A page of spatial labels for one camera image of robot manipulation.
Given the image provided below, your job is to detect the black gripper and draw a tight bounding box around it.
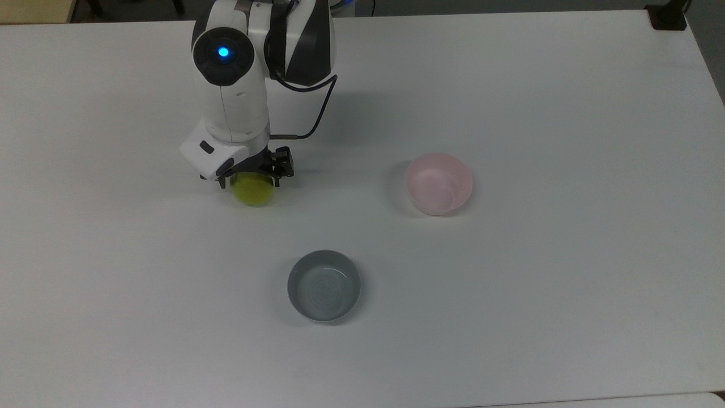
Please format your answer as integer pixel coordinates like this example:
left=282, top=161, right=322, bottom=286
left=217, top=146, right=296, bottom=190

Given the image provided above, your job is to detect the green pear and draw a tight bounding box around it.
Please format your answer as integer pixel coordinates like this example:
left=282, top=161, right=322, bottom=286
left=229, top=173, right=277, bottom=207

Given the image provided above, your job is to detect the grey bowl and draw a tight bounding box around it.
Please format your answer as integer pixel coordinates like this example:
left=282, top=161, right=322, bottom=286
left=287, top=250, right=362, bottom=324

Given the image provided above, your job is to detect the pink bowl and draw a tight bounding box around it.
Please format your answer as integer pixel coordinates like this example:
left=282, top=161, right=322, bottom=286
left=405, top=152, right=474, bottom=216

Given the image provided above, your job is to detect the beige wooden furniture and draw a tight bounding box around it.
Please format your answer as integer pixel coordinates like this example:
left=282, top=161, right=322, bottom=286
left=0, top=0, right=78, bottom=24

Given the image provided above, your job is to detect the black table clamp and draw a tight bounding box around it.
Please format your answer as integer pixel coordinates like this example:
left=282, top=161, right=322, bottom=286
left=645, top=0, right=689, bottom=31

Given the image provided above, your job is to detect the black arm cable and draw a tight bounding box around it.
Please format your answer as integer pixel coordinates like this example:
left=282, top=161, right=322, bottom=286
left=265, top=0, right=339, bottom=141

